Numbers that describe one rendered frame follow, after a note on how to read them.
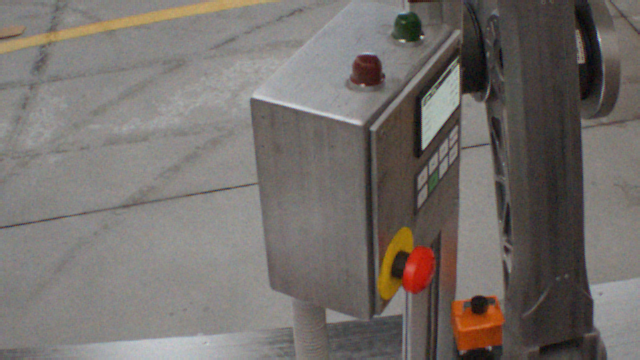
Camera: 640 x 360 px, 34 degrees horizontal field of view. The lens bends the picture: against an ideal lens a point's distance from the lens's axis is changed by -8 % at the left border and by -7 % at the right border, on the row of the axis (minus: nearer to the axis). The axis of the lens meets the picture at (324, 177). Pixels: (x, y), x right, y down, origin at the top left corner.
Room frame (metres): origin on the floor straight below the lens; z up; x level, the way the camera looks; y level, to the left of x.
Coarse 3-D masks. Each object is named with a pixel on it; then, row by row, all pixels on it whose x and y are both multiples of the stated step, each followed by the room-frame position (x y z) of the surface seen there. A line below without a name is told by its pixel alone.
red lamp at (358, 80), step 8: (360, 56) 0.68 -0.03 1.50; (368, 56) 0.68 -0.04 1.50; (376, 56) 0.68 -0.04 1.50; (352, 64) 0.68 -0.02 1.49; (360, 64) 0.68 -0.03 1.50; (368, 64) 0.67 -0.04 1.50; (376, 64) 0.68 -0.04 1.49; (352, 72) 0.68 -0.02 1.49; (360, 72) 0.67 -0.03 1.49; (368, 72) 0.67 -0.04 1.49; (376, 72) 0.67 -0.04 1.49; (352, 80) 0.68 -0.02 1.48; (360, 80) 0.67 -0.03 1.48; (368, 80) 0.67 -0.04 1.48; (376, 80) 0.67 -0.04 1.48; (384, 80) 0.68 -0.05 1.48; (360, 88) 0.67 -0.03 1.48; (368, 88) 0.67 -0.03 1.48; (376, 88) 0.67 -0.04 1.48
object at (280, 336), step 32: (608, 288) 1.12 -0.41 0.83; (352, 320) 1.10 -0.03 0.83; (384, 320) 1.10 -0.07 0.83; (608, 320) 1.05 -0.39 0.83; (0, 352) 1.06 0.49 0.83; (32, 352) 1.06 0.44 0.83; (64, 352) 1.06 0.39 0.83; (96, 352) 1.06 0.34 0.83; (128, 352) 1.06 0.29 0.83; (160, 352) 1.06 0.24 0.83; (192, 352) 1.05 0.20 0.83; (224, 352) 1.05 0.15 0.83; (256, 352) 1.05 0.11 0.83; (288, 352) 1.05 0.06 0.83; (352, 352) 1.04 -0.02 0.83; (384, 352) 1.04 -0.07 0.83; (608, 352) 0.99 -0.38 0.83
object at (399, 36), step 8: (400, 16) 0.74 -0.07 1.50; (408, 16) 0.74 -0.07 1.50; (416, 16) 0.74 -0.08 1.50; (400, 24) 0.74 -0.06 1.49; (408, 24) 0.73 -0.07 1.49; (416, 24) 0.74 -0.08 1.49; (392, 32) 0.75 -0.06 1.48; (400, 32) 0.73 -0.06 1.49; (408, 32) 0.73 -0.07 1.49; (416, 32) 0.73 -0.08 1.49; (392, 40) 0.74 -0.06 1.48; (400, 40) 0.73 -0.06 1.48; (408, 40) 0.73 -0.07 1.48; (416, 40) 0.73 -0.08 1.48; (424, 40) 0.74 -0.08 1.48
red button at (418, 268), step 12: (420, 252) 0.64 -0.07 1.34; (432, 252) 0.65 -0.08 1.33; (396, 264) 0.65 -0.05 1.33; (408, 264) 0.64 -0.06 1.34; (420, 264) 0.64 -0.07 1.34; (432, 264) 0.64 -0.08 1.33; (396, 276) 0.64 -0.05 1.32; (408, 276) 0.63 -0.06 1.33; (420, 276) 0.63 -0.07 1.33; (432, 276) 0.64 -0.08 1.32; (408, 288) 0.63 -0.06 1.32; (420, 288) 0.63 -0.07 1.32
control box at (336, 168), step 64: (320, 64) 0.71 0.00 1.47; (384, 64) 0.71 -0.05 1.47; (256, 128) 0.67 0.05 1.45; (320, 128) 0.65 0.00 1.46; (384, 128) 0.64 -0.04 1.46; (448, 128) 0.74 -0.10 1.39; (320, 192) 0.65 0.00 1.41; (384, 192) 0.64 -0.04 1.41; (448, 192) 0.74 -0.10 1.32; (320, 256) 0.65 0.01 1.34; (384, 256) 0.64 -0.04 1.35
